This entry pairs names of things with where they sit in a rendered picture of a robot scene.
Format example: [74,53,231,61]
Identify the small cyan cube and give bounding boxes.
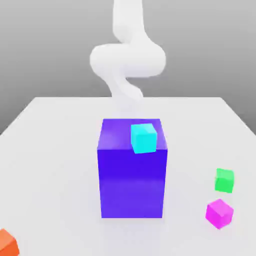
[130,123,158,155]

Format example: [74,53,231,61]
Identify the small green cube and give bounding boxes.
[214,168,235,194]

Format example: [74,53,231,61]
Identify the small magenta cube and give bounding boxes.
[205,198,235,230]

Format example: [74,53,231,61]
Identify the small orange cube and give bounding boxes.
[0,228,20,256]

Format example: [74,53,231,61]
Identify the large purple box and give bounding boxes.
[96,118,168,219]

